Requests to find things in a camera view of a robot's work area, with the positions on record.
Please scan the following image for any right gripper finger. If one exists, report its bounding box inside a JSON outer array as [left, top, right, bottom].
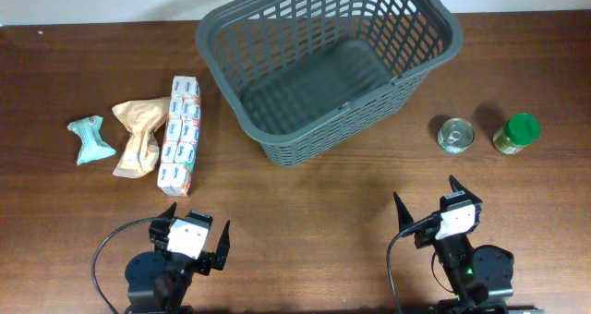
[[449, 175, 480, 202], [393, 192, 415, 235]]

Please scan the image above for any silver tin can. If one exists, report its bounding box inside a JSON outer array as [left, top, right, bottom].
[[437, 118, 475, 154]]

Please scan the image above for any Kleenex tissue multipack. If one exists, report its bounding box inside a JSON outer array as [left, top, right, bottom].
[[157, 76, 201, 197]]

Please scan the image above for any green lidded glass jar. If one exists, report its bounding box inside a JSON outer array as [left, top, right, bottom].
[[493, 113, 541, 155]]

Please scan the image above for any teal wet wipes packet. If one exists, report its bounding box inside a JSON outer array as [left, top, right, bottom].
[[67, 115, 116, 165]]

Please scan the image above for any grey plastic shopping basket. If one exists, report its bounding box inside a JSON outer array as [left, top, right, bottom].
[[196, 0, 464, 166]]

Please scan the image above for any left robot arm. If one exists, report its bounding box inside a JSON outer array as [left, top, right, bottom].
[[125, 204, 231, 314]]

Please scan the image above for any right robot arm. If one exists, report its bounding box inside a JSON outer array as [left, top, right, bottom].
[[386, 175, 514, 314]]

